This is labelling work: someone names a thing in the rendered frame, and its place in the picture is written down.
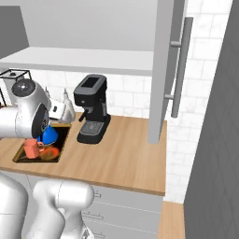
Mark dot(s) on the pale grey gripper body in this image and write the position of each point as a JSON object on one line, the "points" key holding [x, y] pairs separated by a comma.
{"points": [[68, 112]]}

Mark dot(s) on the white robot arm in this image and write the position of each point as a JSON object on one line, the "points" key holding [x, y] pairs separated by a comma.
{"points": [[21, 119]]}

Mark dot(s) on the orange mug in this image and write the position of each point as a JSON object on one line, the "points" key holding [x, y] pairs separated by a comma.
{"points": [[30, 149]]}

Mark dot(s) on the tall dark grey cabinet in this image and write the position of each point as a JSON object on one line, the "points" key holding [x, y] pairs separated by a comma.
{"points": [[217, 140]]}

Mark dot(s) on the black coffee machine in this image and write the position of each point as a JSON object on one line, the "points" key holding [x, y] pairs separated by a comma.
{"points": [[93, 105]]}

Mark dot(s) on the orange round food item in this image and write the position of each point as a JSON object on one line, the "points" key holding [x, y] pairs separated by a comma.
{"points": [[51, 153]]}

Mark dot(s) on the grey drawer front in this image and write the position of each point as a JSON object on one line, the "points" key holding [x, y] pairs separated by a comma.
{"points": [[127, 219], [130, 199], [124, 234]]}

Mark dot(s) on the grey wall cabinet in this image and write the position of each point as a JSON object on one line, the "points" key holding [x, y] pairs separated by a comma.
{"points": [[87, 37]]}

